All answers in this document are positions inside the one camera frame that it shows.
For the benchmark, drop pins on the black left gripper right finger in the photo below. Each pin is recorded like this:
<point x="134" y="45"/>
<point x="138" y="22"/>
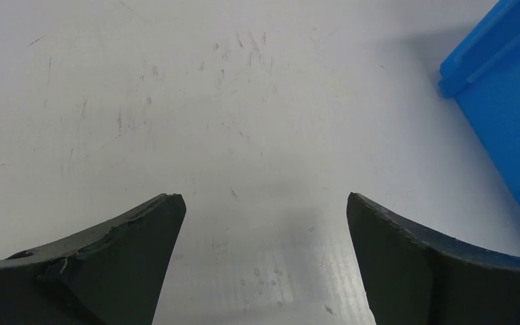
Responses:
<point x="413" y="274"/>

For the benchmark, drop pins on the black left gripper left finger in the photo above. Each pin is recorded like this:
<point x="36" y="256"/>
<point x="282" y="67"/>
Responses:
<point x="111" y="273"/>

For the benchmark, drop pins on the blue plastic bin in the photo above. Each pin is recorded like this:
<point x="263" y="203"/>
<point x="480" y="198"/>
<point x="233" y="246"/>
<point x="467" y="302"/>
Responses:
<point x="483" y="75"/>

